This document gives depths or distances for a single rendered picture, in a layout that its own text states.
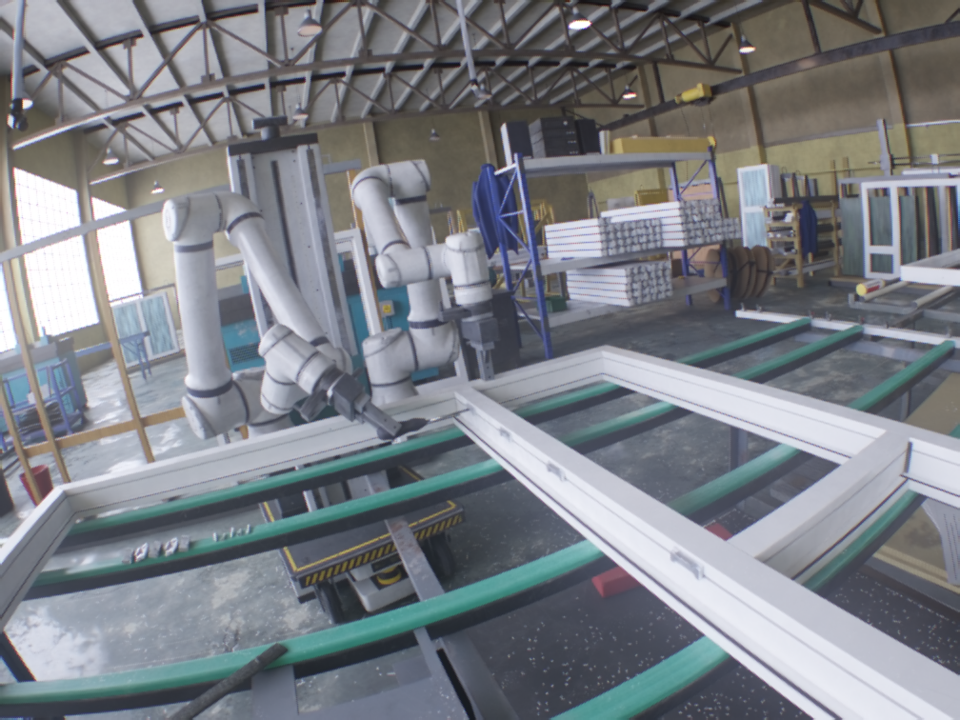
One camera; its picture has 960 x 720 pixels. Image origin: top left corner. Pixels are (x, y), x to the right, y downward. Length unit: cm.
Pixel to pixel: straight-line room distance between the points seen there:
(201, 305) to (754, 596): 142
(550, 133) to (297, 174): 376
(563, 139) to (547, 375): 432
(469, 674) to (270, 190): 171
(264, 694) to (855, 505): 75
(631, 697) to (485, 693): 16
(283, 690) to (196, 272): 114
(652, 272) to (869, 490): 474
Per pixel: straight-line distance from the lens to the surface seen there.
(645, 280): 534
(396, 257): 127
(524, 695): 88
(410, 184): 177
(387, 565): 192
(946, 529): 120
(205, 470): 123
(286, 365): 111
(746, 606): 53
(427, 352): 183
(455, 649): 65
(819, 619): 50
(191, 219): 146
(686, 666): 54
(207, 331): 155
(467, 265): 118
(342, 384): 104
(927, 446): 84
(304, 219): 197
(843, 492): 68
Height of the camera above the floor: 127
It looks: 13 degrees down
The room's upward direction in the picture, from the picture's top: 10 degrees counter-clockwise
